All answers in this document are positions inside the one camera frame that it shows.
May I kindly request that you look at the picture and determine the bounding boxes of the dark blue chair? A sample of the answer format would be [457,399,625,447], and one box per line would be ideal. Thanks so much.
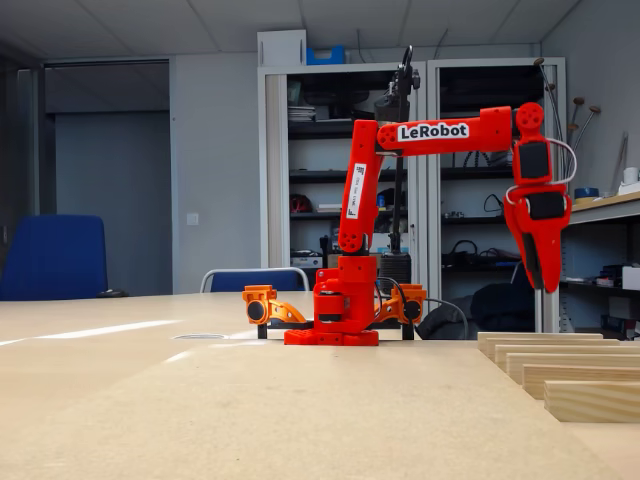
[469,259,536,340]

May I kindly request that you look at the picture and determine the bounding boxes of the grey side desk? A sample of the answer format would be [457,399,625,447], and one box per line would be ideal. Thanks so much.
[533,192,640,336]

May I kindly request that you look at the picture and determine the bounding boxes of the grey open shelf cabinet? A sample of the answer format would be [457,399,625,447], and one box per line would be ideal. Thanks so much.
[427,57,567,341]
[257,62,429,296]

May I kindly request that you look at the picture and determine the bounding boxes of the coat stand wooden knobs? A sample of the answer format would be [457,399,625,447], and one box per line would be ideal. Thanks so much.
[532,57,602,209]

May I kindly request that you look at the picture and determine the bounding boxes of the black jacket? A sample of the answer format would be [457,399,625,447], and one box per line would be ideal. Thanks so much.
[415,294,474,341]

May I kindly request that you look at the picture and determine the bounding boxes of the blue plastic box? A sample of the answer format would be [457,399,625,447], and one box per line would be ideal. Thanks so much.
[305,45,347,66]

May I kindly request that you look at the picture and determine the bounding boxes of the brown MDF base board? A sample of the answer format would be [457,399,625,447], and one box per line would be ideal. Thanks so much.
[0,342,640,480]

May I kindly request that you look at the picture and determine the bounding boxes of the white box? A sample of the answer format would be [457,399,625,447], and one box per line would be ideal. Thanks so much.
[257,29,307,67]

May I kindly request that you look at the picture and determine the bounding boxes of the blue office chair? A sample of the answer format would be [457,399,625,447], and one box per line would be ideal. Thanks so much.
[0,214,109,302]

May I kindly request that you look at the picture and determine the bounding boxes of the white gripper servo wire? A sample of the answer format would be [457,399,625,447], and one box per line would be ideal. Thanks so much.
[503,138,578,206]

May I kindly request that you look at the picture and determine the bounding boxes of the long grey-black power cable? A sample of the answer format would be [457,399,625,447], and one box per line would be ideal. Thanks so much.
[424,298,470,341]

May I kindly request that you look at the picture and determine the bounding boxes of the short black plug cable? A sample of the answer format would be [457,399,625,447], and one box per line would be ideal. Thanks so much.
[374,276,409,326]

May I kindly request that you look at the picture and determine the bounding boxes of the blue chair grey frame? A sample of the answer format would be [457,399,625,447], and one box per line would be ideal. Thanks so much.
[199,267,311,294]

